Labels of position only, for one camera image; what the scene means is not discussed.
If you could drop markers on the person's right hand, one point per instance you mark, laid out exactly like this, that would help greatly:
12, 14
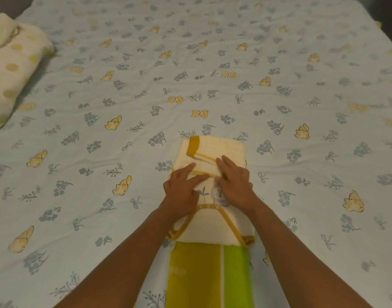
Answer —
237, 189

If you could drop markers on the person's left hand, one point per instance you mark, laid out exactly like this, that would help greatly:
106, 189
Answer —
183, 195

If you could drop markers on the cream yellow-trimmed baby garment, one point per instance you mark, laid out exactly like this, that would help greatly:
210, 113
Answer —
212, 227

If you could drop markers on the green baby cloth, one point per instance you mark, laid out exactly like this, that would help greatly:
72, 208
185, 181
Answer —
196, 275

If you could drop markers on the blue patterned bed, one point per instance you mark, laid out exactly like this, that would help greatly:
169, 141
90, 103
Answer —
215, 76

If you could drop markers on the person's left forearm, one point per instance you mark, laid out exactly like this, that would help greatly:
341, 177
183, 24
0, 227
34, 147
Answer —
125, 263

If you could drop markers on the person's right forearm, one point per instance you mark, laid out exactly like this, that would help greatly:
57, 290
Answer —
305, 263

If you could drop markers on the dotted cream blanket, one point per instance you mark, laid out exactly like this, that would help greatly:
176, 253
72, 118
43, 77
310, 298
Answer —
13, 73

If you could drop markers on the grey padded headboard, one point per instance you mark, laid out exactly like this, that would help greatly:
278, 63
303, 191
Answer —
7, 4

